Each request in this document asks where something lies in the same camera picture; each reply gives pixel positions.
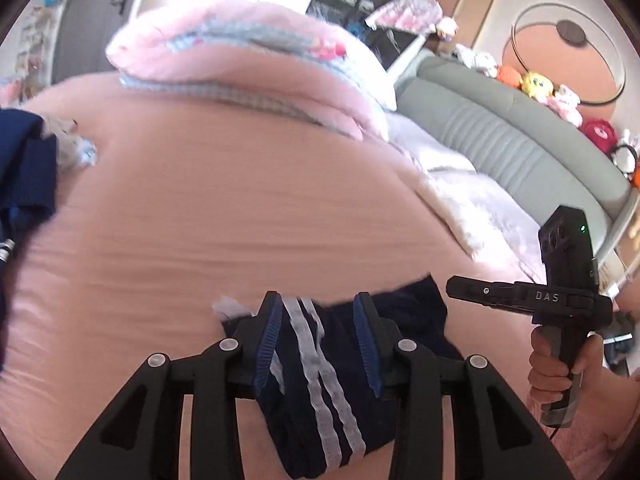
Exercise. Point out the orange plush toy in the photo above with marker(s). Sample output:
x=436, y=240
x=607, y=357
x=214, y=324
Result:
x=510, y=74

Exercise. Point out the pink folded duvet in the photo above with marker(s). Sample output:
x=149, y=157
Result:
x=240, y=45

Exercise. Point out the folded white towel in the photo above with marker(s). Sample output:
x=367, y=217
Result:
x=450, y=220

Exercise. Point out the dark round wall lamp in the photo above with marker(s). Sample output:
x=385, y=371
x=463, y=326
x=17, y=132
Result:
x=572, y=31

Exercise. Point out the yellow plush toy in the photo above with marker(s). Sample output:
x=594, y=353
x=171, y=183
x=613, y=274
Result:
x=537, y=85

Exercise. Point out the white dog plush toy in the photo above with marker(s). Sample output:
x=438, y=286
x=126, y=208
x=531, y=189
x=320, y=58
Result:
x=475, y=57

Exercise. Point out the person's right forearm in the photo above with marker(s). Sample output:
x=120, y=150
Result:
x=617, y=410

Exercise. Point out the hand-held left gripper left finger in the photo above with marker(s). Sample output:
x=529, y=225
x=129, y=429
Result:
x=267, y=340

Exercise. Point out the person's right hand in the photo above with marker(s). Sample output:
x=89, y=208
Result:
x=542, y=365

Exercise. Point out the white storage rack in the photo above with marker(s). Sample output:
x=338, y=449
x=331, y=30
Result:
x=35, y=35

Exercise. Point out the pale pink pillow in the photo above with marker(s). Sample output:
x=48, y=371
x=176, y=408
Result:
x=430, y=150
x=500, y=210

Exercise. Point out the small white plush toy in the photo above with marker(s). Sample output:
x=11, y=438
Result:
x=447, y=27

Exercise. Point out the dark navy striped pants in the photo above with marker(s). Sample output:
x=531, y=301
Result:
x=320, y=390

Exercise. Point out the white panel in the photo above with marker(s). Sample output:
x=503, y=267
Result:
x=407, y=55

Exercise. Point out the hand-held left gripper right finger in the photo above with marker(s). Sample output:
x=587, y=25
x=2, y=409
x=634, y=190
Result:
x=367, y=345

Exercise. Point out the pink garment on wardrobe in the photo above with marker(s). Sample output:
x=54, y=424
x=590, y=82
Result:
x=405, y=12

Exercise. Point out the bed with pink sheet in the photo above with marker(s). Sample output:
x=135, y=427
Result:
x=225, y=185

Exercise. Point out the grey padded headboard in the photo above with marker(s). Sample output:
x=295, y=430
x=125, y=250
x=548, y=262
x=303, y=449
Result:
x=500, y=125

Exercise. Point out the grey door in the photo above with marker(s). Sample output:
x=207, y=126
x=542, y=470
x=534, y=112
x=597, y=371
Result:
x=95, y=10

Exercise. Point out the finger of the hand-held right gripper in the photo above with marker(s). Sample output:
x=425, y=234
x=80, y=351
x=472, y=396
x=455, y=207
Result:
x=475, y=290

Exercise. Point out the pink and white cat plush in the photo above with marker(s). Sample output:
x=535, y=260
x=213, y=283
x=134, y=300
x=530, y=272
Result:
x=565, y=105

